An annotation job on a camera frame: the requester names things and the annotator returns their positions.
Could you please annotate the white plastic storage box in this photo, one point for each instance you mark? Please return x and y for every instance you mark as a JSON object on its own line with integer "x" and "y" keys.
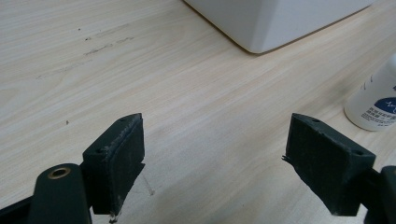
{"x": 280, "y": 21}

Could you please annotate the white plastic bottle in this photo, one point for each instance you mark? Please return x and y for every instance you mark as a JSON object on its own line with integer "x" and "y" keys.
{"x": 373, "y": 102}

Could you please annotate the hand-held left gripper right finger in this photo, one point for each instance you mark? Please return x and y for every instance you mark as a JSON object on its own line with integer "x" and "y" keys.
{"x": 327, "y": 165}

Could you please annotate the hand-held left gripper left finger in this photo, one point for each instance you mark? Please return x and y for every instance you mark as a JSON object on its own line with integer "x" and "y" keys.
{"x": 115, "y": 168}

